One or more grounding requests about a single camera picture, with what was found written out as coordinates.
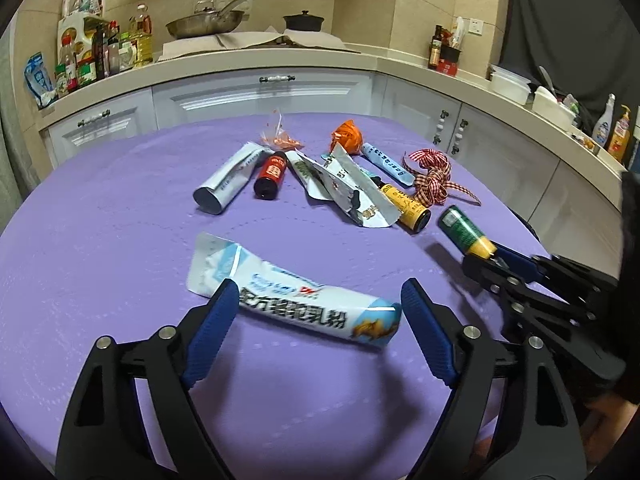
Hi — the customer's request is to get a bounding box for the dark glass oil bottle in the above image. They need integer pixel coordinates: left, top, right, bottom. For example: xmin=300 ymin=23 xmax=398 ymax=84
xmin=428 ymin=25 xmax=444 ymax=71

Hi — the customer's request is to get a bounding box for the blue white stick sachet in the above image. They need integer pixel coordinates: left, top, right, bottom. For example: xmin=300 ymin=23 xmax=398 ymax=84
xmin=362 ymin=142 xmax=415 ymax=187

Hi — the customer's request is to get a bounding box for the white lidded container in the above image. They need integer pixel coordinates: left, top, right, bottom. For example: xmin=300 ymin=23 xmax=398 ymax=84
xmin=489 ymin=64 xmax=532 ymax=106

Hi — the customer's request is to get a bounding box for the cardboard sheet on stove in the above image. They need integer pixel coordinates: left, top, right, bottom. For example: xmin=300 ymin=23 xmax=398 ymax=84
xmin=157 ymin=27 xmax=362 ymax=64

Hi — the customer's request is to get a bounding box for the red box holder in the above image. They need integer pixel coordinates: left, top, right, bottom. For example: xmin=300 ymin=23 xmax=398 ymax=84
xmin=440 ymin=45 xmax=464 ymax=77

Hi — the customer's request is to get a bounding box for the white open container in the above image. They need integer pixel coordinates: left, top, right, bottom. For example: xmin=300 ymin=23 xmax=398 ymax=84
xmin=531 ymin=86 xmax=576 ymax=132

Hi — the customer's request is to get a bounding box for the white spray bottle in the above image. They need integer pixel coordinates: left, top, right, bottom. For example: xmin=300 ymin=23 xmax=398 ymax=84
xmin=592 ymin=93 xmax=616 ymax=149

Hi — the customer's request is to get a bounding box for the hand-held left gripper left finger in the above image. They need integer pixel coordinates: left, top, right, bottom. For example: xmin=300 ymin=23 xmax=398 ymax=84
xmin=55 ymin=277 xmax=241 ymax=480

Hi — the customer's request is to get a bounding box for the red plaid ribbon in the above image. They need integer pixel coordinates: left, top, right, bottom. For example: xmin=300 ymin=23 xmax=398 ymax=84
xmin=407 ymin=148 xmax=482 ymax=207

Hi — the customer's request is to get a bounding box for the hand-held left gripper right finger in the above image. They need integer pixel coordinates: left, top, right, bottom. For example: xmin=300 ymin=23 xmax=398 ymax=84
xmin=400 ymin=277 xmax=588 ymax=480

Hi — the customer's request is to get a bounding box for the blue white bag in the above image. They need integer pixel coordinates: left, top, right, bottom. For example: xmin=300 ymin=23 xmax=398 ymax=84
xmin=24 ymin=52 xmax=57 ymax=110

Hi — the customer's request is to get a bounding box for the green tube with yellow cap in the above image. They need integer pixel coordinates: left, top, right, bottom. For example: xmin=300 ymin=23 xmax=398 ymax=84
xmin=438 ymin=205 xmax=497 ymax=260

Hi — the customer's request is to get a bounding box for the orange soap bottle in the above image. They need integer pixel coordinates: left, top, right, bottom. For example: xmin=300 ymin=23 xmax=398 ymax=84
xmin=607 ymin=105 xmax=632 ymax=164

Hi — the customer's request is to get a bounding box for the purple tablecloth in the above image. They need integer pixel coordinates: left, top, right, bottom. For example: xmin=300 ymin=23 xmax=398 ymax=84
xmin=0 ymin=112 xmax=556 ymax=480

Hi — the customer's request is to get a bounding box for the grey utensil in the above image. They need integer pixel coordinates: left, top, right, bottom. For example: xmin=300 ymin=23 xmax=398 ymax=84
xmin=537 ymin=66 xmax=557 ymax=99

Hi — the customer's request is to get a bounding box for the dark curtain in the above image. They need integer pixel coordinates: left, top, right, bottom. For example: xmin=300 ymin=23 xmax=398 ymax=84
xmin=500 ymin=0 xmax=640 ymax=128

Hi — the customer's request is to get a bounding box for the steel frying pan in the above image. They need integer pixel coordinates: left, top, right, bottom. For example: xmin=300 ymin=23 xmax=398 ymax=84
xmin=165 ymin=0 xmax=256 ymax=40

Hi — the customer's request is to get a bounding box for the group of condiment bottles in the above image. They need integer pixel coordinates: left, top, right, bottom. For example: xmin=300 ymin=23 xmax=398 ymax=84
xmin=54 ymin=0 xmax=154 ymax=99

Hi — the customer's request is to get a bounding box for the white sachet with green print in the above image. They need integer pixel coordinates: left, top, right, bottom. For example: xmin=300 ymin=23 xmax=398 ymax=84
xmin=287 ymin=150 xmax=333 ymax=202

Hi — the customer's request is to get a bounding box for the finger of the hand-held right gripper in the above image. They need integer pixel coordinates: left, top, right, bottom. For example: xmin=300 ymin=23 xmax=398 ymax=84
xmin=461 ymin=254 xmax=601 ymax=326
xmin=487 ymin=247 xmax=618 ymax=293

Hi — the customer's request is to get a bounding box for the torn silver packet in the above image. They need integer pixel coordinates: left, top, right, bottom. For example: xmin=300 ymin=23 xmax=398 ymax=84
xmin=320 ymin=142 xmax=403 ymax=229

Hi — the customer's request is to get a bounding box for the wide white cabinet door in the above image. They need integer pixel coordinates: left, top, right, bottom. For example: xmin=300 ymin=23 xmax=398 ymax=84
xmin=152 ymin=71 xmax=377 ymax=127

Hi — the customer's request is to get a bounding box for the white tube packet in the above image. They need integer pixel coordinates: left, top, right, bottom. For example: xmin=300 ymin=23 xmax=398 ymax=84
xmin=193 ymin=142 xmax=274 ymax=216

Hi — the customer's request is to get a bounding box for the black lidded pot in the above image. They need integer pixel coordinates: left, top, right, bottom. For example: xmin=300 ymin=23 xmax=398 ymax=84
xmin=283 ymin=9 xmax=325 ymax=33

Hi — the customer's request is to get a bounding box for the clear orange printed wrapper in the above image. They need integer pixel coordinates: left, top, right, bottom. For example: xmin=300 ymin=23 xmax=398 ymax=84
xmin=259 ymin=108 xmax=304 ymax=151

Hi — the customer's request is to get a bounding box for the white blue milk powder sachet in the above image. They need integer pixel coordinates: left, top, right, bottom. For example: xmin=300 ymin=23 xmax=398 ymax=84
xmin=187 ymin=232 xmax=403 ymax=356

